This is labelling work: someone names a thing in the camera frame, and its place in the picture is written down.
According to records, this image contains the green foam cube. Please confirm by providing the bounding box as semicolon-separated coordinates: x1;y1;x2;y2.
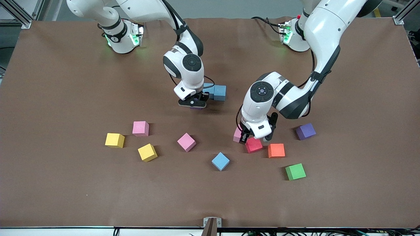
285;163;307;181

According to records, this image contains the aluminium frame profile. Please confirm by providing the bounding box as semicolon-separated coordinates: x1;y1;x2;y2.
0;0;32;29
393;0;420;26

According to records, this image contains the orange foam cube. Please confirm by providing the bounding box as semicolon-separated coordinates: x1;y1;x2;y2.
267;143;285;159

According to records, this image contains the black arm base cable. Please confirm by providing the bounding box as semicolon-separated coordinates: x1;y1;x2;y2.
251;16;283;35

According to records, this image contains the red foam cube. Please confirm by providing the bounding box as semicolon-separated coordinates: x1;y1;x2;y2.
245;138;263;154

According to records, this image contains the yellow foam cube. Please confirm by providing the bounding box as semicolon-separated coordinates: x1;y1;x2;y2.
137;143;158;163
105;133;125;148

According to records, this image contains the grey metal bracket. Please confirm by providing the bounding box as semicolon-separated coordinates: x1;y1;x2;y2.
202;217;222;236

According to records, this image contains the brown table cover sheet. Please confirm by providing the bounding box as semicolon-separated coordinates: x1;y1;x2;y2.
0;16;420;229

